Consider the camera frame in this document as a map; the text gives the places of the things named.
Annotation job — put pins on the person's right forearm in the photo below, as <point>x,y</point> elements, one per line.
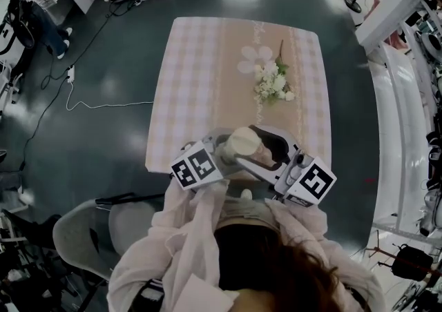
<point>300,221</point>

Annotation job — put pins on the person's white shoe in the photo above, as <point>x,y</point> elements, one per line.
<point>246,194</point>

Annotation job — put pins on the black office chair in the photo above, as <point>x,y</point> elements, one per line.
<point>41,227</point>

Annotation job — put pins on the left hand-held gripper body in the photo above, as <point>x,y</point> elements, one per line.
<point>193,169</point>

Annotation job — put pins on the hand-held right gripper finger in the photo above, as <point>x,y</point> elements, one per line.
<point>262,169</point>
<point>290,143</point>

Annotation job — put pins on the pink checked tablecloth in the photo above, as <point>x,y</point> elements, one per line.
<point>193,96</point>

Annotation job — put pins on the cream ceramic vase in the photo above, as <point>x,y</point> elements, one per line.
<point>246,141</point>

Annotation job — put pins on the white power strip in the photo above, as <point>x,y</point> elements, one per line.
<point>71,74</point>

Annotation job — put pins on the white flower bouquet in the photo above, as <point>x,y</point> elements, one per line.
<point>273,83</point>

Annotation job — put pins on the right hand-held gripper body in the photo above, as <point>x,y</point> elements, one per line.
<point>310,181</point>

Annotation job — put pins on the person's torso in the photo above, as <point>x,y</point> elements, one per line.
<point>155,269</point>

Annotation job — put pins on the row of black white devices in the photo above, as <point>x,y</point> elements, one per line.
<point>431,41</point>

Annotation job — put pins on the white shelf rack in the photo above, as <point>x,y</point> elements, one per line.
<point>397,131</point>

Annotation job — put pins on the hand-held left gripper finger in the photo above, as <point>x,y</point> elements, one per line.
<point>233,167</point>
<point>214,138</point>

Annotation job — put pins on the person's left forearm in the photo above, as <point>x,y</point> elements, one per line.
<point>193,207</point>

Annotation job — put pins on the grey shell chair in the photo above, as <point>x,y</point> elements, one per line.
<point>79,241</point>

